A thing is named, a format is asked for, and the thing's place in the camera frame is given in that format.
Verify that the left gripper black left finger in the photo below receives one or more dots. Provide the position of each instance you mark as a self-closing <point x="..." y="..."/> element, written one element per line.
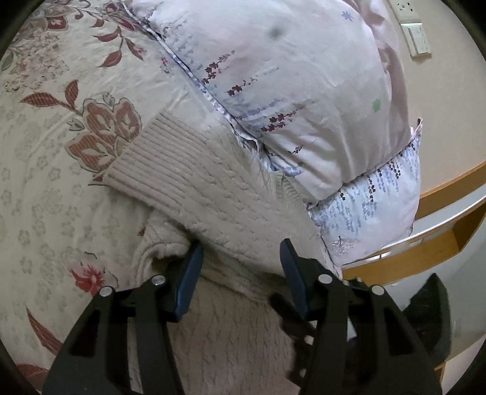
<point x="94" y="356"/>

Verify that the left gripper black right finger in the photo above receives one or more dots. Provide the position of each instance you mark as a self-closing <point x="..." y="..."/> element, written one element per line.
<point x="348" y="338"/>

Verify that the beige cable-knit sweater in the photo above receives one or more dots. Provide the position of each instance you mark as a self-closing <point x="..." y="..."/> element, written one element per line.
<point x="201" y="184"/>

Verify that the white lavender-print pillow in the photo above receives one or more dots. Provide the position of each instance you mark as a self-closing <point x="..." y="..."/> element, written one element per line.
<point x="373" y="210"/>

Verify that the wooden bedside shelf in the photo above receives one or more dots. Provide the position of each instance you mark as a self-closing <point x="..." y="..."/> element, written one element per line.
<point x="448" y="218"/>

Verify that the pink floral pillow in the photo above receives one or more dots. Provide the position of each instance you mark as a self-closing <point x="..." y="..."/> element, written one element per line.
<point x="318" y="84"/>

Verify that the floral bed sheet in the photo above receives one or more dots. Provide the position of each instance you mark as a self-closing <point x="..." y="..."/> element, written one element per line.
<point x="78" y="83"/>

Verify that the white wall switch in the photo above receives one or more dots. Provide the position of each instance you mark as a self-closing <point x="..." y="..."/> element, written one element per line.
<point x="416" y="39"/>

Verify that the white wall socket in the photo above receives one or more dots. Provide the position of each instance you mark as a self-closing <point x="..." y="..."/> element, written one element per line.
<point x="405" y="11"/>

